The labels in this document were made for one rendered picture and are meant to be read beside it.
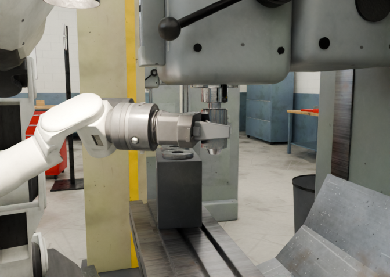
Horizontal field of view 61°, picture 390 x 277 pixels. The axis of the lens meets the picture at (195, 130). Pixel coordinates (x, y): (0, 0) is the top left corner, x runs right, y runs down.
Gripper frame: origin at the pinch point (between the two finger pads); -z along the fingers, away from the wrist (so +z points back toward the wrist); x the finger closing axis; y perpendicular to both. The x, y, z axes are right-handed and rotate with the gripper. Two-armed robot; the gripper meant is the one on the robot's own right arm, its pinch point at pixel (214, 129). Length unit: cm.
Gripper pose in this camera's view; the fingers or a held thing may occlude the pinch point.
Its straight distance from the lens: 59.5
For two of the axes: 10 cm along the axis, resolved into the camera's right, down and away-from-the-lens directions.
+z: -9.9, -0.4, 1.6
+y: -0.2, 9.9, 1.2
